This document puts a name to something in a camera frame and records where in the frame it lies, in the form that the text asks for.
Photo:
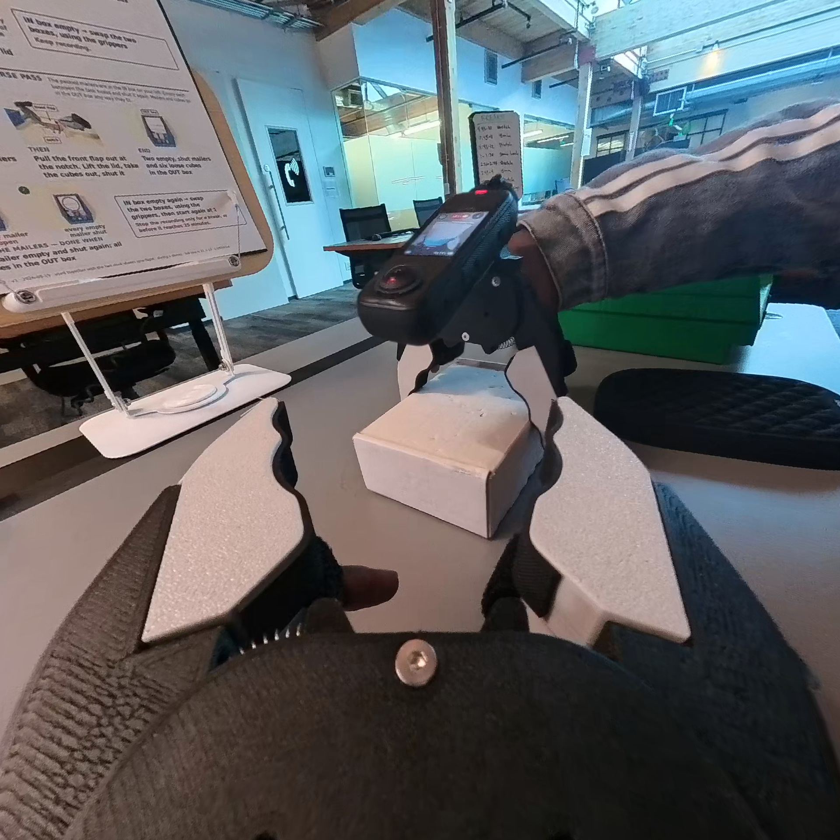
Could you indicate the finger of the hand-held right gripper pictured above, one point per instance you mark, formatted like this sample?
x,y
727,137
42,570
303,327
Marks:
x,y
535,387
413,371

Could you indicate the printed instruction sheet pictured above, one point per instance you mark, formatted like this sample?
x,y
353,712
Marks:
x,y
98,164

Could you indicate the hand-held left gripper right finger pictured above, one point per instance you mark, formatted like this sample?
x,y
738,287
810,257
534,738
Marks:
x,y
610,525

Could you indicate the white cardboard mailer box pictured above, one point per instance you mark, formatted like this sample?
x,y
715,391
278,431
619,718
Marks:
x,y
446,446

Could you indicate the wooden post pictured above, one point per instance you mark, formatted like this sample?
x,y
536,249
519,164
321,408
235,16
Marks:
x,y
446,98
581,124

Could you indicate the green plastic bin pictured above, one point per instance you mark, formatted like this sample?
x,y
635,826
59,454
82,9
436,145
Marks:
x,y
656,321

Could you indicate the instruction sheet on stand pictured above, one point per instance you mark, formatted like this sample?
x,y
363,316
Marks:
x,y
190,407

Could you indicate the person's right forearm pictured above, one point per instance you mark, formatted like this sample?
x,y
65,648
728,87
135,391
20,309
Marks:
x,y
689,216

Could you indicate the black quilted wrist rest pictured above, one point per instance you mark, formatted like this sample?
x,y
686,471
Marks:
x,y
722,420

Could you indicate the whiteboard with handwriting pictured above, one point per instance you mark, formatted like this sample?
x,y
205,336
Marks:
x,y
495,151

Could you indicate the dark glass booth door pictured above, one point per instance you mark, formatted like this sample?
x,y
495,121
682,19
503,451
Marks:
x,y
292,170

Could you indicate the person's left hand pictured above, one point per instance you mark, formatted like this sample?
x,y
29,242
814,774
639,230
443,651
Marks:
x,y
367,586

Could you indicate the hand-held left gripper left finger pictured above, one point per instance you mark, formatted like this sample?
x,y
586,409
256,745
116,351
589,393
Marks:
x,y
223,518

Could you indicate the brown meeting table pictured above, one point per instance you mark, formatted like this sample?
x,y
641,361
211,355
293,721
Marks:
x,y
367,244

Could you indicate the black office chair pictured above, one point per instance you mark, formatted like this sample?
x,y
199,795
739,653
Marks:
x,y
98,367
426,210
364,223

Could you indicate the person's right hand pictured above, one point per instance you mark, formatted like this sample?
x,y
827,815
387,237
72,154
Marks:
x,y
531,269

